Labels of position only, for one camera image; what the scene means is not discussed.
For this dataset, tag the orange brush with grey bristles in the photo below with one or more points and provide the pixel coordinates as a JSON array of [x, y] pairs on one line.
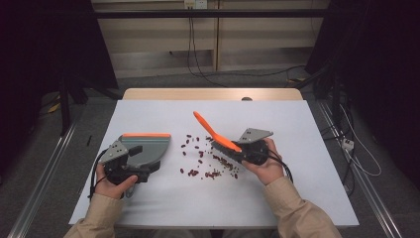
[[211, 130]]

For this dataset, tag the dark round table grommet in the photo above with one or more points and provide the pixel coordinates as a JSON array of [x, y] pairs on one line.
[[246, 98]]

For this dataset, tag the person's left hand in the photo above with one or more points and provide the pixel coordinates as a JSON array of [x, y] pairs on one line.
[[110, 190]]

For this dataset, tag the red beans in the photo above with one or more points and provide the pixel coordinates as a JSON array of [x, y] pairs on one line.
[[200, 153]]

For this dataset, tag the person's right hand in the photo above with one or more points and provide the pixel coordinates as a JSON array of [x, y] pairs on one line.
[[272, 168]]

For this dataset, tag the grey dustpan with orange edge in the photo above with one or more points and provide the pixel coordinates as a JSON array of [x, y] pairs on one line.
[[153, 148]]

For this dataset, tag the black horizontal bar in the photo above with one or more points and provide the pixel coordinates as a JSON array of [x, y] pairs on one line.
[[198, 13]]

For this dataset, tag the wooden wall post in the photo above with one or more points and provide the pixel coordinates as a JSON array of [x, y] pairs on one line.
[[216, 43]]

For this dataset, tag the yellow floor object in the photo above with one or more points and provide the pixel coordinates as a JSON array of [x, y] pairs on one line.
[[54, 107]]

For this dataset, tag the small black floor object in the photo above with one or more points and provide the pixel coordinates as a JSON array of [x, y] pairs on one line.
[[88, 141]]

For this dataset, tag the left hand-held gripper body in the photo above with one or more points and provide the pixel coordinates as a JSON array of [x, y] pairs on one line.
[[114, 152]]

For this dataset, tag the dark curtain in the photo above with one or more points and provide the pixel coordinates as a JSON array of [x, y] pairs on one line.
[[39, 43], [379, 66]]

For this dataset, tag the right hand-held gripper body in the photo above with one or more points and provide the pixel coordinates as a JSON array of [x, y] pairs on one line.
[[254, 153]]

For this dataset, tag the black metal stand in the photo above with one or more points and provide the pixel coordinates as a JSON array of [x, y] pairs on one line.
[[65, 105], [336, 99]]

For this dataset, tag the small green beans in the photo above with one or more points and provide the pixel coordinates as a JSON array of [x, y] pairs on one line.
[[233, 168]]

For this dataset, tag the white wall socket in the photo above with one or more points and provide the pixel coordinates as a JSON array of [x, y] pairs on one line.
[[195, 4]]

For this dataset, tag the white table board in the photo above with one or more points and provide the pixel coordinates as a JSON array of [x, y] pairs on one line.
[[204, 205]]

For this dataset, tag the metal floor rail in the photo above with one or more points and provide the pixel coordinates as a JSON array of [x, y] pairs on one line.
[[366, 195], [43, 185]]

